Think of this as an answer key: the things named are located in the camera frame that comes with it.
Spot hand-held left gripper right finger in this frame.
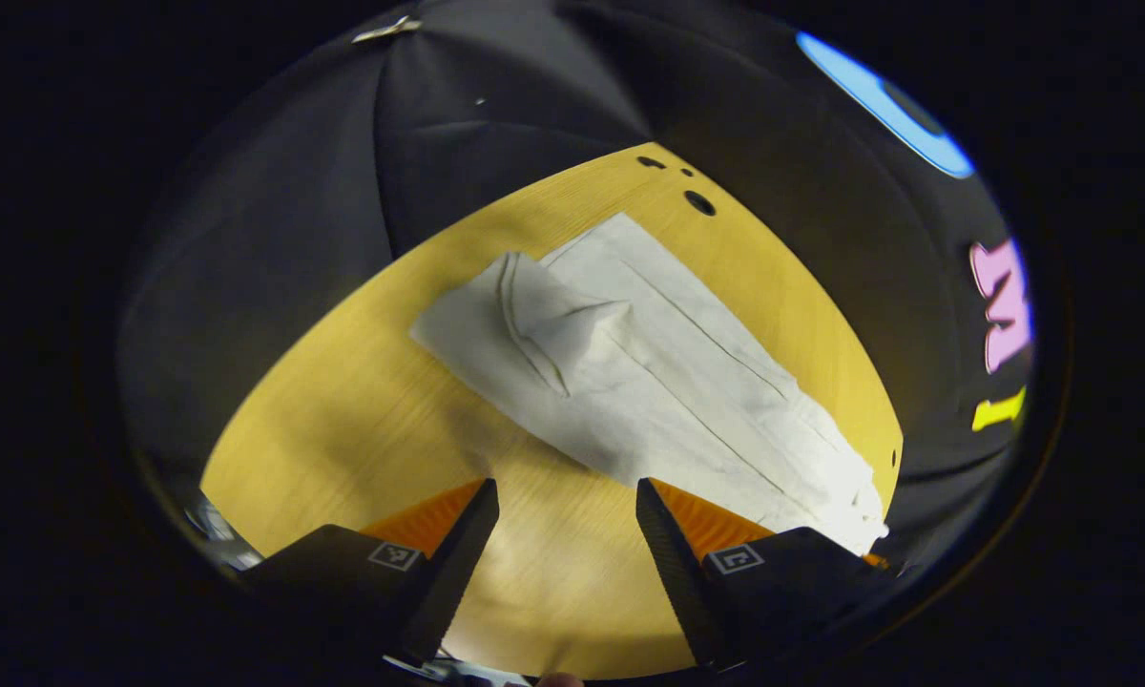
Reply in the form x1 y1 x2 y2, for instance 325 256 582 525
635 479 893 671

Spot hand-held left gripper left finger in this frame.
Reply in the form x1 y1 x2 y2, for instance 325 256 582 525
239 479 500 669

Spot white jeans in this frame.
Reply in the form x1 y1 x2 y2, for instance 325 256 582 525
410 212 890 556

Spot black backdrop cloth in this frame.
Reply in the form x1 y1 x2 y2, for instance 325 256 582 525
119 0 1036 573

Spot metal backdrop clip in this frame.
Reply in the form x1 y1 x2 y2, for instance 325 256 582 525
351 14 423 45

